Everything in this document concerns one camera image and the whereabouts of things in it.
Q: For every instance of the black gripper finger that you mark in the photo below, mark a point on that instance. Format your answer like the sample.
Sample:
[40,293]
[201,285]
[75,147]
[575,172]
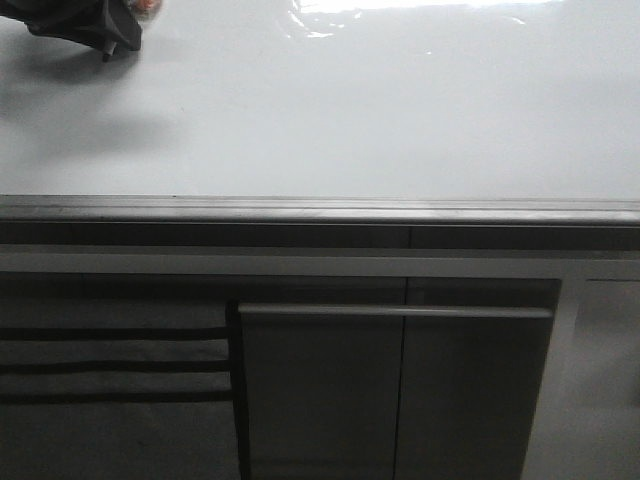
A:
[81,22]

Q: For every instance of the grey slatted panel black stripes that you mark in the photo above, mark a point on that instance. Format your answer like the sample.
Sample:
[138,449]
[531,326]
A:
[118,392]

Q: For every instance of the white whiteboard with aluminium frame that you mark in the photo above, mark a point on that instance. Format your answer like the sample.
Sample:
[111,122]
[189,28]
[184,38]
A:
[373,111]

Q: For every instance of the grey panel with top rail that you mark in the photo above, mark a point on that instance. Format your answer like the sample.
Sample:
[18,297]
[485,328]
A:
[391,392]

